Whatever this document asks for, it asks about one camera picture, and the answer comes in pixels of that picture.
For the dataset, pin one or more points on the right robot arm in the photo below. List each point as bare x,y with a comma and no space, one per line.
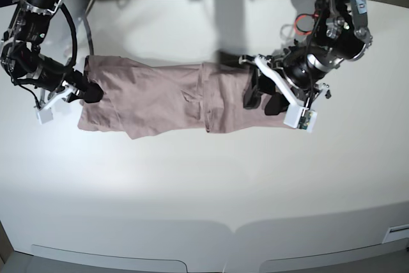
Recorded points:
29,69

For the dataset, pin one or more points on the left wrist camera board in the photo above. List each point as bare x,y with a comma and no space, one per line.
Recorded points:
299,117

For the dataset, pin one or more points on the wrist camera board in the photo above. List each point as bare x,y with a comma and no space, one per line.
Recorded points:
44,116
299,117

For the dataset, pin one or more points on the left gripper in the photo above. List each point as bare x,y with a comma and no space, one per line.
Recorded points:
298,71

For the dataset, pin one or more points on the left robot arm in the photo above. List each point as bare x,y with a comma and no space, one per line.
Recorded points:
340,33

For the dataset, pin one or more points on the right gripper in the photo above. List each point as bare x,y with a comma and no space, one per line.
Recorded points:
68,87

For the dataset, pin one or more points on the pink T-shirt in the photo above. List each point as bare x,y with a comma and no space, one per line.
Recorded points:
144,100

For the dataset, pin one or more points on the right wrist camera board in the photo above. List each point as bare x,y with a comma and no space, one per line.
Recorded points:
44,116

